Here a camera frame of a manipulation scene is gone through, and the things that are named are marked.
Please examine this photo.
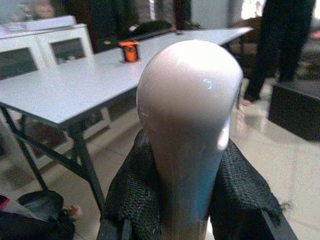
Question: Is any white cabinet with glass doors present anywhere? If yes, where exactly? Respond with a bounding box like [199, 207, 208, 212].
[0, 15, 95, 81]

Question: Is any broom with white knob handle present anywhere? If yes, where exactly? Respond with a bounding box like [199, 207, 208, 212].
[136, 39, 245, 240]

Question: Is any person in black trousers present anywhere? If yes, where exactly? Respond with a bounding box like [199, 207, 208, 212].
[241, 0, 316, 106]

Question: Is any black box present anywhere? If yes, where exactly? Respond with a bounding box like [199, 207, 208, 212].
[268, 82, 320, 142]

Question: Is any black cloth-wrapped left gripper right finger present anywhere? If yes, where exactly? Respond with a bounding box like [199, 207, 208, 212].
[208, 138, 299, 240]

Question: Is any black floor bag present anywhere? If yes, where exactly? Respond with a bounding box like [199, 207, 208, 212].
[0, 189, 76, 240]

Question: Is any crumpled wrapper trash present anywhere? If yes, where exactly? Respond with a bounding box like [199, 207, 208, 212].
[63, 204, 84, 221]

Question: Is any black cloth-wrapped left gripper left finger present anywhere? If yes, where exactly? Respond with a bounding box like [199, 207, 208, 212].
[98, 130, 163, 240]

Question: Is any orange spool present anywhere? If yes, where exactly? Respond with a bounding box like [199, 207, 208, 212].
[117, 40, 142, 64]

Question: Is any white folding table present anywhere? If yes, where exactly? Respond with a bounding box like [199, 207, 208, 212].
[0, 26, 255, 213]

